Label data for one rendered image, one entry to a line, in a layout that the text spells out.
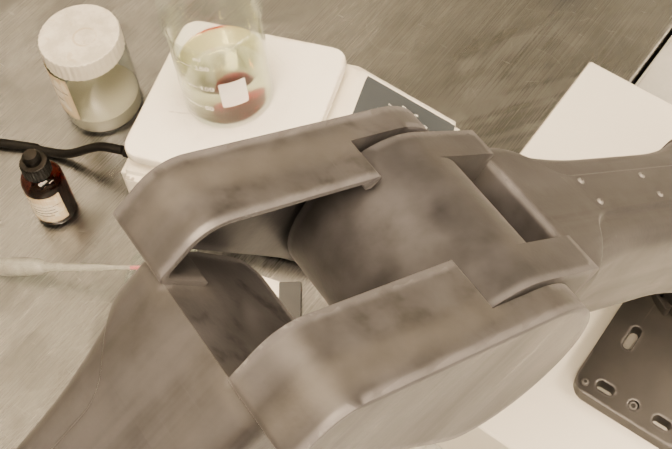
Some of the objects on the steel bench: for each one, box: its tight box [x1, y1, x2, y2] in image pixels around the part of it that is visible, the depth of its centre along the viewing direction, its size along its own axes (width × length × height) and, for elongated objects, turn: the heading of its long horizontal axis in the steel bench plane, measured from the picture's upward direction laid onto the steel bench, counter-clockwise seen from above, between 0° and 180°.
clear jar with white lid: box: [38, 4, 143, 134], centre depth 85 cm, size 6×6×8 cm
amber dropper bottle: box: [19, 149, 77, 225], centre depth 81 cm, size 3×3×7 cm
